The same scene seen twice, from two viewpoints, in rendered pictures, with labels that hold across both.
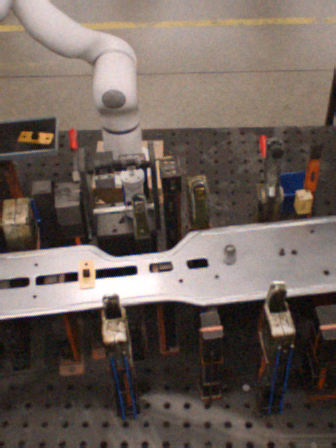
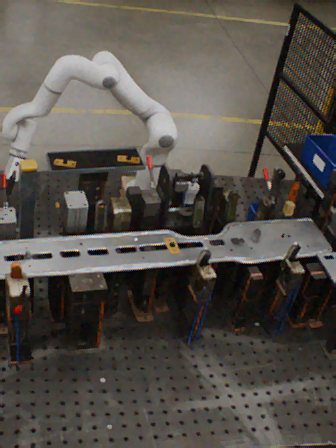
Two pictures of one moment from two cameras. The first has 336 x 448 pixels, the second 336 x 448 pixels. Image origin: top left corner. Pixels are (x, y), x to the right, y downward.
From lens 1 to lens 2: 1.13 m
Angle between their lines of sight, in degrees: 18
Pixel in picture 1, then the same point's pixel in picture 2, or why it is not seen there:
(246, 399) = (258, 329)
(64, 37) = (141, 101)
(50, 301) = (154, 260)
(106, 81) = (163, 129)
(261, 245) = (270, 232)
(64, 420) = (150, 345)
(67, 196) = (151, 197)
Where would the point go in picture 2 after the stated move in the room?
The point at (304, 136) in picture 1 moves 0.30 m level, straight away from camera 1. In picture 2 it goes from (253, 183) to (249, 153)
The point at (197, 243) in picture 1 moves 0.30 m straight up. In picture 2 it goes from (234, 230) to (251, 166)
